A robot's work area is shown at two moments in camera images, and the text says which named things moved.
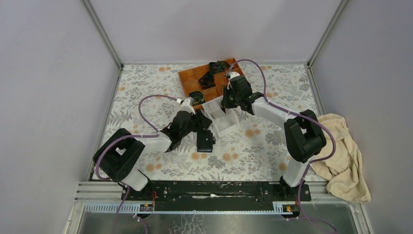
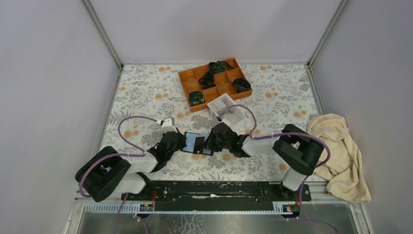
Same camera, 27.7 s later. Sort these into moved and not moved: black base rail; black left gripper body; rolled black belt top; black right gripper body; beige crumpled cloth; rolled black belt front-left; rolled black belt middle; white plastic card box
Moved: white plastic card box; black right gripper body; black left gripper body
Not moved: rolled black belt middle; beige crumpled cloth; rolled black belt front-left; black base rail; rolled black belt top
